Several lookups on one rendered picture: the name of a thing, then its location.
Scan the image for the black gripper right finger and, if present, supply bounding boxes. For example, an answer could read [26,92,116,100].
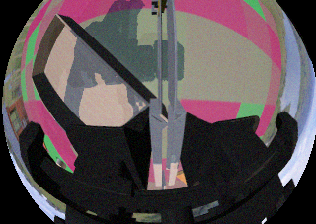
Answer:
[179,112,260,187]

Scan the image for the short dark cylinder with cream top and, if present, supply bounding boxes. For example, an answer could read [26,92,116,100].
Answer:
[56,158,66,169]

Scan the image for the light wooden board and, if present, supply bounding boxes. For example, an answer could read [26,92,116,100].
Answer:
[177,170,186,184]

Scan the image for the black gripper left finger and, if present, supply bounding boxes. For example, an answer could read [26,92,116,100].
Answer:
[66,106,151,191]

